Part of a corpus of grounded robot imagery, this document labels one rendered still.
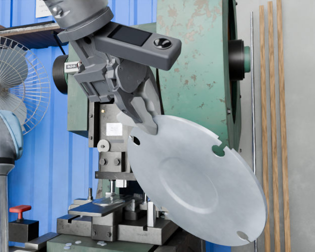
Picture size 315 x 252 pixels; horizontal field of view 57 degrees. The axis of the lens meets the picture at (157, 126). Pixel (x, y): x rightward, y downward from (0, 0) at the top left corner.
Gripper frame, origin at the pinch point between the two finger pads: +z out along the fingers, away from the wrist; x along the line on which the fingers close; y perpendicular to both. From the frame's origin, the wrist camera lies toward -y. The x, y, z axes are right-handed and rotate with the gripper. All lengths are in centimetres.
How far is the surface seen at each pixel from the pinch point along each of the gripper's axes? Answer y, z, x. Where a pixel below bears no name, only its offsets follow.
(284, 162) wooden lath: 14, 128, -106
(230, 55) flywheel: 10, 22, -63
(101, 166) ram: 57, 39, -21
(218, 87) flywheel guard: 2.4, 14.1, -31.1
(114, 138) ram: 54, 34, -32
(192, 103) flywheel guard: 10.3, 16.6, -28.2
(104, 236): 50, 53, 0
